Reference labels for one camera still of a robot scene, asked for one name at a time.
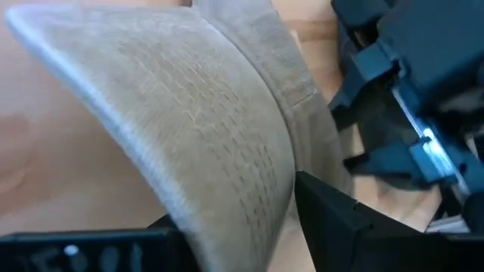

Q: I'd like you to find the beige cap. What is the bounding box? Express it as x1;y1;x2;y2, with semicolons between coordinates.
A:
4;0;355;272

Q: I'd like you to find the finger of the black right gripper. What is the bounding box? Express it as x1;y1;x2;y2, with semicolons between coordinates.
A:
343;138;458;187
327;0;400;111

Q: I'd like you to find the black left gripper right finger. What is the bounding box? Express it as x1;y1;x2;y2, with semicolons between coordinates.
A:
295;170;447;272

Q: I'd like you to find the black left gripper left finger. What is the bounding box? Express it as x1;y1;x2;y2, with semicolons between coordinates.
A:
145;215;200;272

